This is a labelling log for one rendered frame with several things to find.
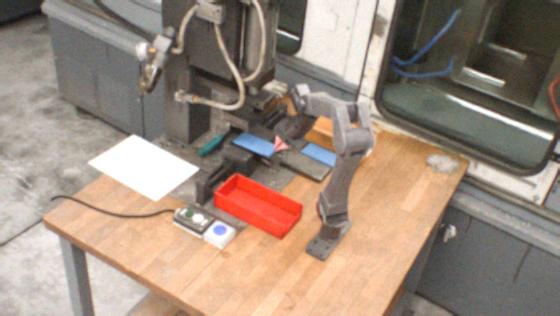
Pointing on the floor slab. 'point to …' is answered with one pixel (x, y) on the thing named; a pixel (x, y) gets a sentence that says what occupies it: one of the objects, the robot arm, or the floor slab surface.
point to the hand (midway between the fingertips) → (276, 148)
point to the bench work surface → (368, 284)
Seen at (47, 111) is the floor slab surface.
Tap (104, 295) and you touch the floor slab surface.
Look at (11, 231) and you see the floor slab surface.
